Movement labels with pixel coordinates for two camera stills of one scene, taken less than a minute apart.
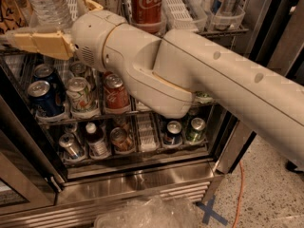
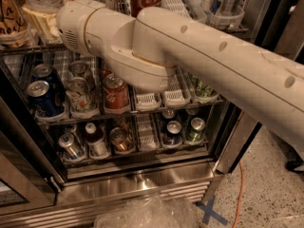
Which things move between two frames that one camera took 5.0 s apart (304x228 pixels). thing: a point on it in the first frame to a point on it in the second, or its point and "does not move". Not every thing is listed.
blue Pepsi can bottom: [174, 133] does not move
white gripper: [89, 37] to [72, 22]
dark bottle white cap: [98, 147] does not move
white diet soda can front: [81, 95] does not move
